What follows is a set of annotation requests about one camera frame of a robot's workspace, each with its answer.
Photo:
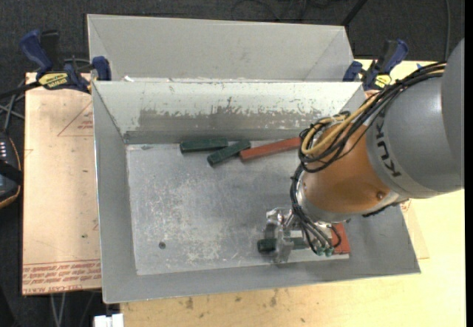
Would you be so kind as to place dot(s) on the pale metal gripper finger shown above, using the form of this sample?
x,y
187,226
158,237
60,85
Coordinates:
x,y
284,251
275,223

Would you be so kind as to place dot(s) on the dark green block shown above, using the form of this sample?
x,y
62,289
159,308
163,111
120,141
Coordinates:
x,y
227,154
265,246
203,145

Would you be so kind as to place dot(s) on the red-brown flat block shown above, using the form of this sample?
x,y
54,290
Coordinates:
x,y
269,149
341,238

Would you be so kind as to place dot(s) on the grey metal bin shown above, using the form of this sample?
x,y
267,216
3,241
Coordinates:
x,y
207,203

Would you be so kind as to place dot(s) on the brown cardboard board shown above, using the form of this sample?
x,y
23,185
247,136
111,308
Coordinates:
x,y
59,185

